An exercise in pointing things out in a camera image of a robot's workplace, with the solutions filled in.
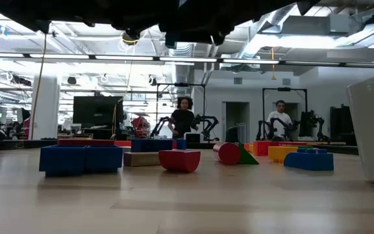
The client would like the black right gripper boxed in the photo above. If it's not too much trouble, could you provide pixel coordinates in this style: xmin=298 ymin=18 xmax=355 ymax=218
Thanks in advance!
xmin=159 ymin=0 xmax=240 ymax=49

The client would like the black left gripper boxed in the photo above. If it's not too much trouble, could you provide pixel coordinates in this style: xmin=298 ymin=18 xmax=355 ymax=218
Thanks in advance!
xmin=110 ymin=0 xmax=181 ymax=42

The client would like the blue studded plastic brick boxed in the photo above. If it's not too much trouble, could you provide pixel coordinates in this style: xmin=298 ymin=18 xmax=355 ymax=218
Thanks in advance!
xmin=283 ymin=148 xmax=334 ymax=172
xmin=131 ymin=138 xmax=174 ymax=153

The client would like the red cylinder block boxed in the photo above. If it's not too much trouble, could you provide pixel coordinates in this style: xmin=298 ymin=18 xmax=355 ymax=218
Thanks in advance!
xmin=212 ymin=142 xmax=242 ymax=166

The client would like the red half-round block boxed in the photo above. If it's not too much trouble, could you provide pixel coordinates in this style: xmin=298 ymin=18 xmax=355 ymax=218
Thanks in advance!
xmin=158 ymin=149 xmax=202 ymax=174

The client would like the large orange plastic brick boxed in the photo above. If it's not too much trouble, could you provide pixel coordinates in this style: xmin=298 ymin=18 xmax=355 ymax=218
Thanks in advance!
xmin=253 ymin=140 xmax=281 ymax=157

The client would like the green wedge block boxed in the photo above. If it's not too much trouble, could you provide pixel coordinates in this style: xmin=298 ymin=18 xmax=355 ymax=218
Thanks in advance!
xmin=238 ymin=142 xmax=260 ymax=166

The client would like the long wooden block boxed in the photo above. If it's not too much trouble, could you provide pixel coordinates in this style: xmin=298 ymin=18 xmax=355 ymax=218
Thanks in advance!
xmin=123 ymin=151 xmax=161 ymax=167

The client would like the yellow plastic brick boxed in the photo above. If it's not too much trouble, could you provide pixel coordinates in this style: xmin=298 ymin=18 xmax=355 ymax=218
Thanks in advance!
xmin=268 ymin=146 xmax=299 ymax=164

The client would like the large blue plastic brick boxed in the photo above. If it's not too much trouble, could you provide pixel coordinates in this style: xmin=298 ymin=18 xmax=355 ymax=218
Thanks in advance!
xmin=39 ymin=144 xmax=123 ymax=177

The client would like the person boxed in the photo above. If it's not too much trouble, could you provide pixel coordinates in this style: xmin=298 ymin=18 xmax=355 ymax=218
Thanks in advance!
xmin=266 ymin=99 xmax=294 ymax=141
xmin=167 ymin=96 xmax=197 ymax=140

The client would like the black computer monitor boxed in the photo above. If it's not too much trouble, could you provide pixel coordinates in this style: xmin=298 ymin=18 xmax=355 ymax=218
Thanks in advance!
xmin=72 ymin=95 xmax=124 ymax=128

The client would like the white building column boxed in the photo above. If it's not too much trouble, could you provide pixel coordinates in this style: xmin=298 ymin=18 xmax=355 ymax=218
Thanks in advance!
xmin=31 ymin=75 xmax=61 ymax=140

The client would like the long red block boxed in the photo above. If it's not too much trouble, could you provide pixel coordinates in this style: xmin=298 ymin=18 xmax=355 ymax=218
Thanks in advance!
xmin=56 ymin=138 xmax=116 ymax=147

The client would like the red rectangular block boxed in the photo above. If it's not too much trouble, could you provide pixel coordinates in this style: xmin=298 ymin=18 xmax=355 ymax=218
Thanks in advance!
xmin=277 ymin=141 xmax=308 ymax=148

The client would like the black background cabinet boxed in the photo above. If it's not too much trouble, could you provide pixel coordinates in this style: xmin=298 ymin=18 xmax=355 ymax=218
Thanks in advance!
xmin=329 ymin=104 xmax=358 ymax=146

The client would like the white plastic bin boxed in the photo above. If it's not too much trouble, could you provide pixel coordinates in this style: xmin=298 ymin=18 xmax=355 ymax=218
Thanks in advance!
xmin=346 ymin=70 xmax=374 ymax=189

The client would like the black background gantry frame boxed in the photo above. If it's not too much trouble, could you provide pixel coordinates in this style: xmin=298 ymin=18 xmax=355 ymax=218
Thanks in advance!
xmin=262 ymin=86 xmax=308 ymax=141
xmin=155 ymin=82 xmax=206 ymax=141

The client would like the yellow cable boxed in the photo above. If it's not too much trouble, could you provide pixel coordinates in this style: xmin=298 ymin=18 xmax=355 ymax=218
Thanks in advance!
xmin=29 ymin=32 xmax=47 ymax=140

